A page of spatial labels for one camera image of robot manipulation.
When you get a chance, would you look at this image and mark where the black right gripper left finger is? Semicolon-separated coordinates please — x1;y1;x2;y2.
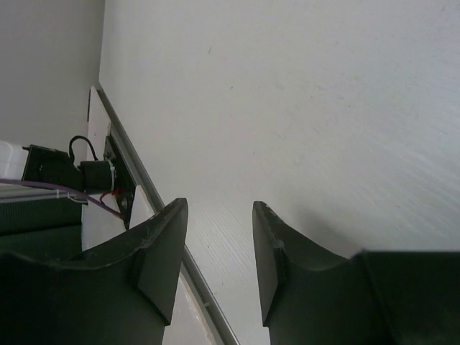
71;198;188;326

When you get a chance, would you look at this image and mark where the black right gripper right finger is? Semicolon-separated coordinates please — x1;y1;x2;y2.
252;201;351;327

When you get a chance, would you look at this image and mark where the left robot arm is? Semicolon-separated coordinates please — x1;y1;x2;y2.
1;141;119;259

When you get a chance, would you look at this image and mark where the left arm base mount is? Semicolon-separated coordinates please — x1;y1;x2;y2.
68;135;136;228

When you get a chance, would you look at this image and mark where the aluminium front rail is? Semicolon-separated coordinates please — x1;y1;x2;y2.
96;86;239;344

